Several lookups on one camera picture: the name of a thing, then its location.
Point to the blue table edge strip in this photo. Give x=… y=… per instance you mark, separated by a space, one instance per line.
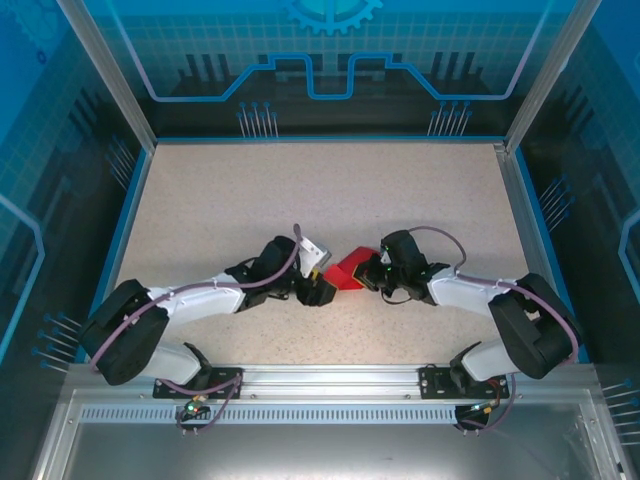
x=118 y=250
x=551 y=250

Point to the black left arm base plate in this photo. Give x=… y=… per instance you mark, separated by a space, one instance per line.
x=230 y=372

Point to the slotted metal strip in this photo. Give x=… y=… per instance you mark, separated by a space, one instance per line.
x=325 y=415

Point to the aluminium side rail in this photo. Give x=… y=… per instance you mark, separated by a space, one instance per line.
x=531 y=250

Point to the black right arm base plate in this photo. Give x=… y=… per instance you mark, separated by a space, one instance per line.
x=430 y=382

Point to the grey metal tray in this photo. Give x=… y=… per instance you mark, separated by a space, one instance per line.
x=325 y=450

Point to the red cloth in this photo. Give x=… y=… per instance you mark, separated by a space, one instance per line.
x=337 y=277

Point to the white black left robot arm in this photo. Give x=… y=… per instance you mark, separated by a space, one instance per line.
x=200 y=302

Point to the aluminium corner post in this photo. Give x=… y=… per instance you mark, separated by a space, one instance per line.
x=111 y=75
x=550 y=75

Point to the aluminium frame rail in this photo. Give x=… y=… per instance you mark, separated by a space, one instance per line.
x=325 y=380

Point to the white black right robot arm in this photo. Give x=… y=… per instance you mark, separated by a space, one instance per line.
x=460 y=297

